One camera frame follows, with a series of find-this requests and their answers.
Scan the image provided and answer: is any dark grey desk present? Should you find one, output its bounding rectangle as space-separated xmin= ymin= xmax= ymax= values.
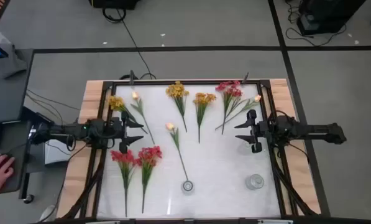
xmin=0 ymin=48 xmax=39 ymax=195

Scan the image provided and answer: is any orange tulips bunch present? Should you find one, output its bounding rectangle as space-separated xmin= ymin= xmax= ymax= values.
xmin=109 ymin=149 xmax=139 ymax=218

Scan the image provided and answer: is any coiled black cable loop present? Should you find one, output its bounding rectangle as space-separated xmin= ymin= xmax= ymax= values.
xmin=102 ymin=6 xmax=127 ymax=24

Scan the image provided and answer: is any large round glass vase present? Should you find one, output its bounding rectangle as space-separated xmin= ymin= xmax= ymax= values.
xmin=178 ymin=179 xmax=197 ymax=196

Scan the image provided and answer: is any wooden table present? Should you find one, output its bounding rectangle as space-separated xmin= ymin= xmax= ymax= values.
xmin=56 ymin=78 xmax=323 ymax=219

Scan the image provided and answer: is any black equipment case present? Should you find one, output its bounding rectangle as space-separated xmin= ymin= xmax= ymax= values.
xmin=296 ymin=0 xmax=367 ymax=36

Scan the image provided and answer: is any white box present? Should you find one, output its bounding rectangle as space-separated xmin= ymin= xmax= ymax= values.
xmin=44 ymin=139 xmax=73 ymax=166

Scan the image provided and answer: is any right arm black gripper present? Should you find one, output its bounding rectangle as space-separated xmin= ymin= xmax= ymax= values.
xmin=234 ymin=109 xmax=270 ymax=154

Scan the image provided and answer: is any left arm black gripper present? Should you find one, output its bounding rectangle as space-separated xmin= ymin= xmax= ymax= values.
xmin=109 ymin=110 xmax=145 ymax=154

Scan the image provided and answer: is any black cable bundle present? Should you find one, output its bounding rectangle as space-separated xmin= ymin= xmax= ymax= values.
xmin=60 ymin=146 xmax=107 ymax=220
xmin=272 ymin=149 xmax=318 ymax=217

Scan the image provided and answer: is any red flower stem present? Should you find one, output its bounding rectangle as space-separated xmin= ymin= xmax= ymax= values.
xmin=136 ymin=145 xmax=163 ymax=215

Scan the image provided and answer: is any red artificial flower bunch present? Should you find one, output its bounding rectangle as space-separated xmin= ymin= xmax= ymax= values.
xmin=214 ymin=80 xmax=244 ymax=136

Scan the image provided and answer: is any peach artificial tulip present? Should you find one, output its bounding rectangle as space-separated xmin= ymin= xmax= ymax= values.
xmin=129 ymin=90 xmax=156 ymax=146
xmin=165 ymin=122 xmax=190 ymax=182
xmin=214 ymin=94 xmax=263 ymax=131

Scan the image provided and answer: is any black equipment box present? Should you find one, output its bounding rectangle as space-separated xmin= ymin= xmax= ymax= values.
xmin=88 ymin=0 xmax=142 ymax=10

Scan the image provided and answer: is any tangled black floor cable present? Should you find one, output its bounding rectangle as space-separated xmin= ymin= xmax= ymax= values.
xmin=284 ymin=0 xmax=348 ymax=47

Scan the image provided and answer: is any long black floor cable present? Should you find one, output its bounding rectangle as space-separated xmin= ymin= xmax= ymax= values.
xmin=115 ymin=8 xmax=157 ymax=80

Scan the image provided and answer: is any clear glass jar vase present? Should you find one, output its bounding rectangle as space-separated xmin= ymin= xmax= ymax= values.
xmin=245 ymin=174 xmax=265 ymax=191

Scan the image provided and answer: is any black aluminium table frame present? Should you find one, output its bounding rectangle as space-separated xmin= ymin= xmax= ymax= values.
xmin=90 ymin=79 xmax=287 ymax=222

